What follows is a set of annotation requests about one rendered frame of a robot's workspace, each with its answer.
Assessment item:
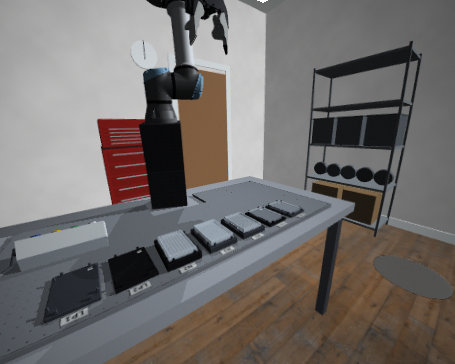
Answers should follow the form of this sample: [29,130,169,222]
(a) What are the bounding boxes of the grey operator panel with coloured buttons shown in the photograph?
[0,221,109,277]

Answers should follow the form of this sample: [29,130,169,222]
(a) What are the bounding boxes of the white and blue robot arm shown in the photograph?
[143,0,203,124]

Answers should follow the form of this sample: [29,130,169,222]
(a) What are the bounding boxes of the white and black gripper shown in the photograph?
[185,0,229,55]

